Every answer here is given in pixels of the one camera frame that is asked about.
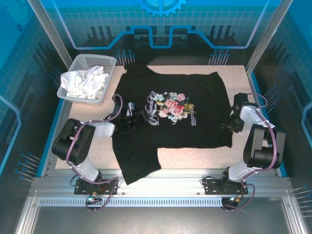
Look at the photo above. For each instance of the black floral print t-shirt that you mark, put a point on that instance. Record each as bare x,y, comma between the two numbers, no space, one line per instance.
195,131

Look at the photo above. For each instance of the grey plastic laundry basket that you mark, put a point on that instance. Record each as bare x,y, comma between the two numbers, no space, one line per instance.
97,59

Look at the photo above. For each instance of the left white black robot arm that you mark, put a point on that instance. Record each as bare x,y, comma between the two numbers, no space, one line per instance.
103,128

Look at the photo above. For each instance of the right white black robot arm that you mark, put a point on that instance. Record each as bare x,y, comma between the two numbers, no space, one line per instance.
251,113

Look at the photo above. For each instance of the crumpled white t-shirt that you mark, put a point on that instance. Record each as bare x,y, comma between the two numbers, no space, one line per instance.
84,83

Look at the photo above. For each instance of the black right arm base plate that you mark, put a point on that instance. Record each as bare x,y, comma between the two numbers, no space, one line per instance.
212,186

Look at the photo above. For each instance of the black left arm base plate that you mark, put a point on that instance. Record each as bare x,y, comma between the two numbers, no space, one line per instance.
109,181

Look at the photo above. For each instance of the aluminium mounting rail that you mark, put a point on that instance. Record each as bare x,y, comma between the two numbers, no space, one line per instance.
175,180

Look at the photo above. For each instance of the right aluminium frame post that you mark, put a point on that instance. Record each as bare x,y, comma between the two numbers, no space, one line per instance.
265,36

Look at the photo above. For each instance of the aluminium frame post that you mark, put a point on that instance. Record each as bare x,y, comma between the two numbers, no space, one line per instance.
265,36
56,36

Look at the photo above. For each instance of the left aluminium frame post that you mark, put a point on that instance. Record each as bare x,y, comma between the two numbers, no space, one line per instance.
56,36

